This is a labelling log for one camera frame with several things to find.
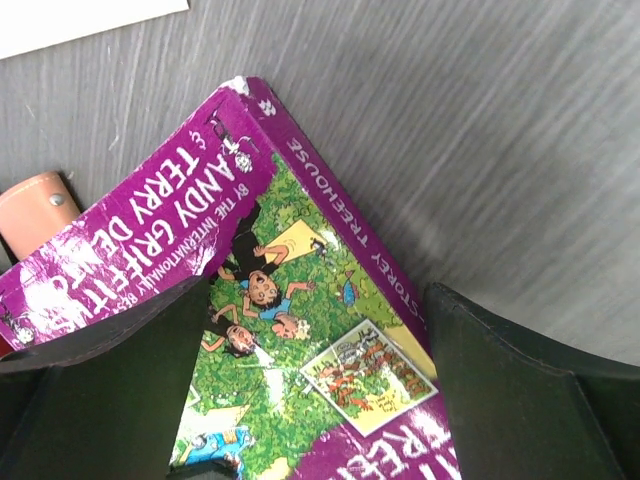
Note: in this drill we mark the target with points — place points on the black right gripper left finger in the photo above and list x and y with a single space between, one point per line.
104 402

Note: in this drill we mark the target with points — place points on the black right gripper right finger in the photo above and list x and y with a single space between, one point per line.
521 405

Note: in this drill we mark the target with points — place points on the purple treehouse book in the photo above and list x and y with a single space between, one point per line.
313 362

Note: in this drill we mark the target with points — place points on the red student backpack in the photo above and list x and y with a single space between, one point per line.
5 348

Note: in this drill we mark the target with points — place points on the brown leather wallet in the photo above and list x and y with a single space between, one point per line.
34 211

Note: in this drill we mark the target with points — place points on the patterned white placemat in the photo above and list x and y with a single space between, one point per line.
28 26

